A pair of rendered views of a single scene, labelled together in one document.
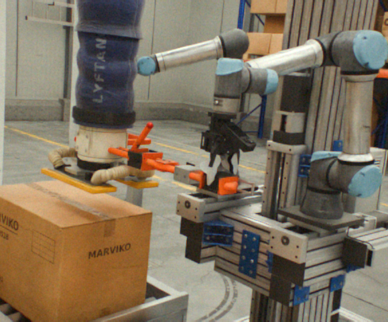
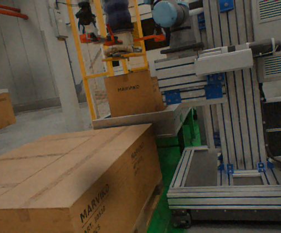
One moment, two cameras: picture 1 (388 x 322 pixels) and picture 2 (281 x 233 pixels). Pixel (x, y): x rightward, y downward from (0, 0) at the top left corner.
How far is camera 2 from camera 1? 2.08 m
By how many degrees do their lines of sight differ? 62
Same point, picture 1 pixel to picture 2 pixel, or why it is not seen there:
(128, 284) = (143, 104)
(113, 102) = (109, 20)
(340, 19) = not seen: outside the picture
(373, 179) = (163, 10)
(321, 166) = not seen: hidden behind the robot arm
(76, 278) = (115, 99)
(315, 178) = not seen: hidden behind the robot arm
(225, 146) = (82, 19)
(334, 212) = (175, 42)
